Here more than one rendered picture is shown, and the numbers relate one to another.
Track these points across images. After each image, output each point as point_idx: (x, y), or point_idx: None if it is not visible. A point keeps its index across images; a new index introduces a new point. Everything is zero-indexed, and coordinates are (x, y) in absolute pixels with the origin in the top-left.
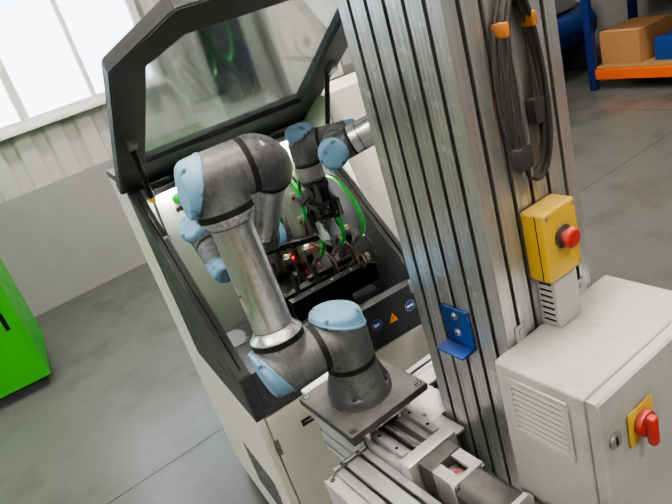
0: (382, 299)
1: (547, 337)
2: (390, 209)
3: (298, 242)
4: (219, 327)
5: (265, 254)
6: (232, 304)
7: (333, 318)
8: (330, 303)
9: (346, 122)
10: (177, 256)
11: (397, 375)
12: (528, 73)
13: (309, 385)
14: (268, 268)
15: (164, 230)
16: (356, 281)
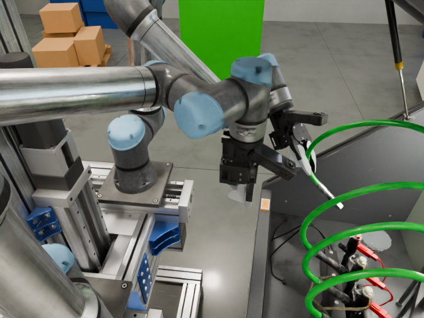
0: (247, 310)
1: None
2: None
3: (418, 286)
4: (300, 167)
5: (131, 56)
6: (421, 245)
7: (116, 119)
8: (132, 127)
9: (188, 93)
10: (378, 129)
11: (118, 195)
12: None
13: (190, 184)
14: (130, 63)
15: (404, 107)
16: None
